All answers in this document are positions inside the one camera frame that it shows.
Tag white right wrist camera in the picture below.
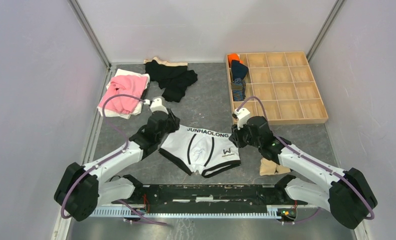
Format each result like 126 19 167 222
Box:
233 107 251 130

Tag beige garment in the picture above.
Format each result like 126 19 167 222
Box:
259 158 291 176

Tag orange rolled garment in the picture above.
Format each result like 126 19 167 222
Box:
227 53 243 67

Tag pink garment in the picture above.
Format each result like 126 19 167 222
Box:
98 75 148 115

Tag purple cable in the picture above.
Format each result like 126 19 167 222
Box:
60 94 172 228
235 96 376 225

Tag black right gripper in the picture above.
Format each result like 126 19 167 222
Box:
228 119 261 149

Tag white black garment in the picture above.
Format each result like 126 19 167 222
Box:
159 125 241 178

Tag navy striped boxer underwear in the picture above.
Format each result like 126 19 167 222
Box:
231 78 246 102

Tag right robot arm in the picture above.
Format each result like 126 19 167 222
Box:
229 116 377 230

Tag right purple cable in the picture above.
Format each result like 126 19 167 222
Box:
235 96 376 225

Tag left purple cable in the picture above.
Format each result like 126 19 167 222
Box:
60 94 172 228

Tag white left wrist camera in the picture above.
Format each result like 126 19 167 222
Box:
144 96 168 114

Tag navy rolled garment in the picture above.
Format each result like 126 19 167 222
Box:
231 60 249 81

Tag black underwear pile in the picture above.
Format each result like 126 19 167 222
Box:
144 57 198 103

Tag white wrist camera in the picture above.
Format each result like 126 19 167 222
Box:
144 96 168 114
233 107 251 130

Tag wooden compartment tray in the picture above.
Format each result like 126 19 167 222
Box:
226 51 328 125

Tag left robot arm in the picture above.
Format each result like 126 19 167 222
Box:
54 109 180 222

